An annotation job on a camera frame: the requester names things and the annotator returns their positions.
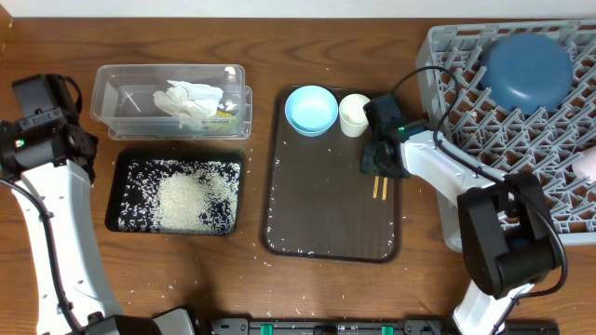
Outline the dark brown serving tray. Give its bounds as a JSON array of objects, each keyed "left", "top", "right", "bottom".
[{"left": 260, "top": 87, "right": 401, "bottom": 263}]

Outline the yellow green snack wrapper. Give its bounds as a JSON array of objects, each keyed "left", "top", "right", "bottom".
[{"left": 196, "top": 111, "right": 238, "bottom": 131}]

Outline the wooden chopstick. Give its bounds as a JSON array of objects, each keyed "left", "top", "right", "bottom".
[
  {"left": 382, "top": 177, "right": 388, "bottom": 201},
  {"left": 372, "top": 176, "right": 380, "bottom": 199}
]

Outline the white napkin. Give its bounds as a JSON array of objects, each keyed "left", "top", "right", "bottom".
[{"left": 153, "top": 80, "right": 224, "bottom": 118}]

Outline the black tray bin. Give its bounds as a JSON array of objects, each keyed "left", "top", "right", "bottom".
[{"left": 104, "top": 148, "right": 244, "bottom": 236}]

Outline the light blue small bowl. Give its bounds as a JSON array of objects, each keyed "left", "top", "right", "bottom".
[{"left": 284, "top": 86, "right": 339, "bottom": 137}]

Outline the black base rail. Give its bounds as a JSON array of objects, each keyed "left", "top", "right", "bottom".
[{"left": 209, "top": 317, "right": 560, "bottom": 335}]

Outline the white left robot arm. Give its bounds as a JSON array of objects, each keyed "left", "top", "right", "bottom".
[{"left": 1, "top": 74, "right": 160, "bottom": 334}]

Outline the cream paper cup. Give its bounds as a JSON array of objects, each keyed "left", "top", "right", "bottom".
[{"left": 339, "top": 94, "right": 371, "bottom": 138}]

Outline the pink cup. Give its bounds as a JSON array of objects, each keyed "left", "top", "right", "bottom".
[{"left": 572, "top": 147, "right": 596, "bottom": 183}]

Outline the dark blue plate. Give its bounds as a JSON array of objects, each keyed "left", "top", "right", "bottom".
[{"left": 481, "top": 33, "right": 573, "bottom": 115}]

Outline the white rice pile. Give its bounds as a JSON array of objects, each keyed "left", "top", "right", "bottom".
[{"left": 116, "top": 158, "right": 241, "bottom": 235}]

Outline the grey dishwasher rack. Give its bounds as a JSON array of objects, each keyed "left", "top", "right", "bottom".
[{"left": 415, "top": 20, "right": 595, "bottom": 247}]

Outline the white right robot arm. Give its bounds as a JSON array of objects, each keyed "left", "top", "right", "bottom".
[{"left": 360, "top": 94, "right": 567, "bottom": 334}]

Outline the clear plastic bin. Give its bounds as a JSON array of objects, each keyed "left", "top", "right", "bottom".
[{"left": 90, "top": 64, "right": 252, "bottom": 141}]

